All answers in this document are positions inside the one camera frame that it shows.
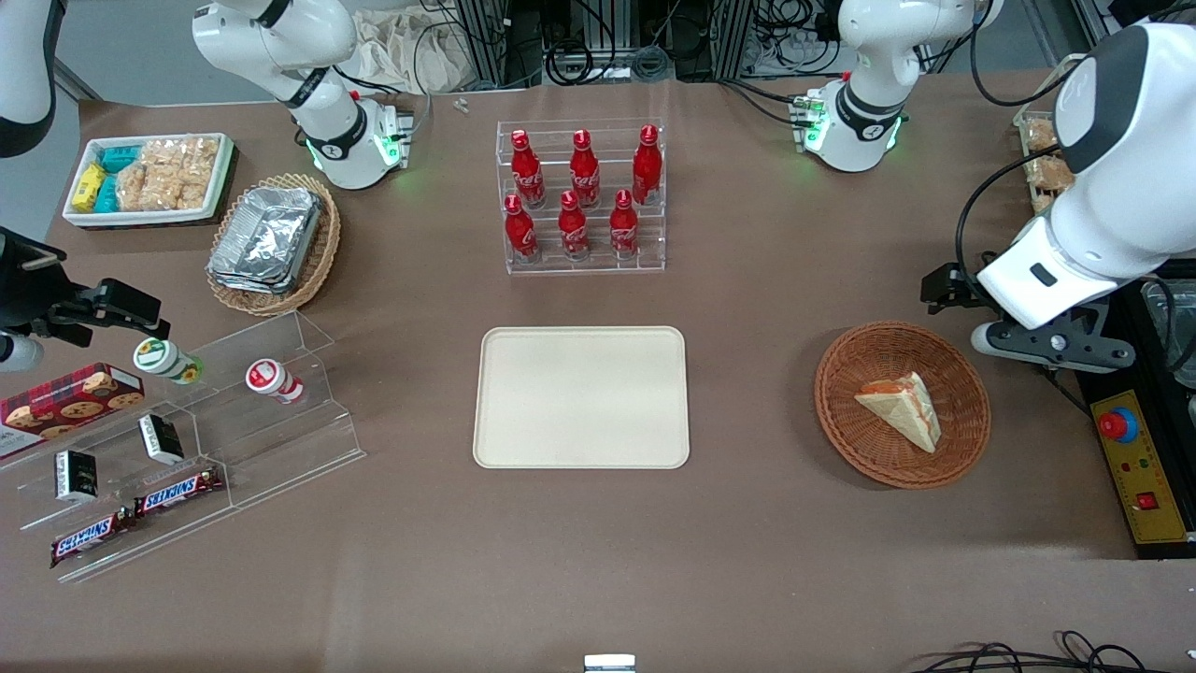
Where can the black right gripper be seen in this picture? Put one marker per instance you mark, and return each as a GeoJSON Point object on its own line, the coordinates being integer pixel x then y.
{"type": "Point", "coordinates": [26, 288]}

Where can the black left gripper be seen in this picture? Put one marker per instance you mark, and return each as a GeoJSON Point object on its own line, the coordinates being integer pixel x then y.
{"type": "Point", "coordinates": [961, 289]}

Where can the triangular sandwich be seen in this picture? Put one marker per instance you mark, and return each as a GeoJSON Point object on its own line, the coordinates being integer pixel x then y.
{"type": "Point", "coordinates": [902, 404]}

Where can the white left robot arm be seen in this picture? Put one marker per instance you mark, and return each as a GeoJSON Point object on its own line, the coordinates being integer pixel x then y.
{"type": "Point", "coordinates": [1121, 187]}

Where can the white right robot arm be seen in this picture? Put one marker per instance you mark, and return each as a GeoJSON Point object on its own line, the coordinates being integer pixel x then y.
{"type": "Point", "coordinates": [346, 140]}

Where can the brown wicker basket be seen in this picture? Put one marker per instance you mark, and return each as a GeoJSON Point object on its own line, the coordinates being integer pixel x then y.
{"type": "Point", "coordinates": [846, 421]}

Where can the light oval wicker basket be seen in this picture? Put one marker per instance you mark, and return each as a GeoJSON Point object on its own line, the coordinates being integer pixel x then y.
{"type": "Point", "coordinates": [322, 252]}

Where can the beige plastic tray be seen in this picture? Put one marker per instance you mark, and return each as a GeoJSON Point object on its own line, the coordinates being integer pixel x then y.
{"type": "Point", "coordinates": [579, 397]}

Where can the green label yogurt bottle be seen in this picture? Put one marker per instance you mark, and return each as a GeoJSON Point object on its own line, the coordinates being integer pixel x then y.
{"type": "Point", "coordinates": [163, 360]}

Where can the white rectangular bin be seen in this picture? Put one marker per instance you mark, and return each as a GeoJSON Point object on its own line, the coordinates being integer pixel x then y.
{"type": "Point", "coordinates": [84, 217]}

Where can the red cookie box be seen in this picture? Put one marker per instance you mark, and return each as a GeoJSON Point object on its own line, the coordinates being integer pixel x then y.
{"type": "Point", "coordinates": [65, 407]}

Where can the teal snack pack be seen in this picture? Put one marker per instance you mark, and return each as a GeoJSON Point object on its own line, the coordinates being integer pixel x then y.
{"type": "Point", "coordinates": [106, 193]}
{"type": "Point", "coordinates": [120, 159]}

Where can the yellow snack pack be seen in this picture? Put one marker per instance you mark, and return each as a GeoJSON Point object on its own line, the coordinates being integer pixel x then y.
{"type": "Point", "coordinates": [89, 187]}

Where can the small black white box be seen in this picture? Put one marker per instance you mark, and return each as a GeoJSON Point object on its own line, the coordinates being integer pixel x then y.
{"type": "Point", "coordinates": [77, 477]}
{"type": "Point", "coordinates": [161, 439]}

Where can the bagged bread snack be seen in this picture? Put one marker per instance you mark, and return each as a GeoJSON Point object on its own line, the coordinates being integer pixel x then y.
{"type": "Point", "coordinates": [1043, 199]}
{"type": "Point", "coordinates": [1039, 136]}
{"type": "Point", "coordinates": [1048, 173]}

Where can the clear rice cracker bag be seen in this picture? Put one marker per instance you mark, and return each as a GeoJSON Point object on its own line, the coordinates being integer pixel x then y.
{"type": "Point", "coordinates": [168, 173]}

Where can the stack of foil containers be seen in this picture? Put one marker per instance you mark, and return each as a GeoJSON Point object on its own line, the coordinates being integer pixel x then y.
{"type": "Point", "coordinates": [266, 238]}

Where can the red label yogurt bottle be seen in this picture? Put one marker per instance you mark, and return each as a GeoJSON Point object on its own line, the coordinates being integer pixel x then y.
{"type": "Point", "coordinates": [271, 379]}

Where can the snickers bar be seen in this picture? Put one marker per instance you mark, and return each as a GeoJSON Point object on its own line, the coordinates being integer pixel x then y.
{"type": "Point", "coordinates": [89, 539]}
{"type": "Point", "coordinates": [177, 493]}

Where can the clear acrylic stepped shelf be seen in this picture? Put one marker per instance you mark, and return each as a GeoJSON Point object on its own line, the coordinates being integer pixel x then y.
{"type": "Point", "coordinates": [280, 449]}

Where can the clear glass container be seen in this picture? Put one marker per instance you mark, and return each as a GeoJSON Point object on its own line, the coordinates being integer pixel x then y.
{"type": "Point", "coordinates": [1179, 318]}

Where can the black appliance housing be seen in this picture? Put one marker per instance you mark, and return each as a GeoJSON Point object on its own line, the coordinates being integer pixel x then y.
{"type": "Point", "coordinates": [1168, 393]}

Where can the clear acrylic bottle rack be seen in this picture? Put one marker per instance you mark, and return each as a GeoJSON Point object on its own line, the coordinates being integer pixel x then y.
{"type": "Point", "coordinates": [645, 257]}

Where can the yellow emergency stop box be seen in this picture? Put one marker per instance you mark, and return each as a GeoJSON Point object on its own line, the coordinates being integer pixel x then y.
{"type": "Point", "coordinates": [1149, 486]}

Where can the red cola bottle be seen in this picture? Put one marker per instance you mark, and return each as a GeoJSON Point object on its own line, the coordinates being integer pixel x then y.
{"type": "Point", "coordinates": [647, 168]}
{"type": "Point", "coordinates": [573, 229]}
{"type": "Point", "coordinates": [526, 173]}
{"type": "Point", "coordinates": [519, 232]}
{"type": "Point", "coordinates": [623, 229]}
{"type": "Point", "coordinates": [584, 173]}

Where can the beige cloth bag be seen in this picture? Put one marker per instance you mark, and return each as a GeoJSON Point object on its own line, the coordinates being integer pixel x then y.
{"type": "Point", "coordinates": [402, 51]}

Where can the small silver white device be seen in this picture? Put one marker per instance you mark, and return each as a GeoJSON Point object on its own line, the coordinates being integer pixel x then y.
{"type": "Point", "coordinates": [609, 664]}

